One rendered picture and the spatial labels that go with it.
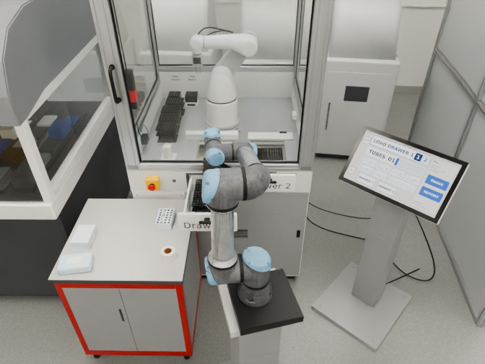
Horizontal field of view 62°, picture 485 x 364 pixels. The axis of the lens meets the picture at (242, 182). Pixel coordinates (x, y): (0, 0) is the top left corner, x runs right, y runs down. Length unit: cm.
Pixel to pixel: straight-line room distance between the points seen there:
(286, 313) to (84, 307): 103
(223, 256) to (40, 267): 149
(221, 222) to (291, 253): 128
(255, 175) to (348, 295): 163
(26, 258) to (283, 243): 155
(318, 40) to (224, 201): 89
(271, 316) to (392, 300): 130
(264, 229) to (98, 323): 106
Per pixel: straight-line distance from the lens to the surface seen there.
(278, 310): 176
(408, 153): 211
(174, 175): 225
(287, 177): 221
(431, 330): 288
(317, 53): 191
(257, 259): 162
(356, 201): 359
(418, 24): 535
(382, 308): 282
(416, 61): 550
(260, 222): 244
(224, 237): 148
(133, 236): 216
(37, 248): 265
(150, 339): 237
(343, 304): 278
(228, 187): 132
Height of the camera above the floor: 224
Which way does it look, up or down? 38 degrees down
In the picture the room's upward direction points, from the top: straight up
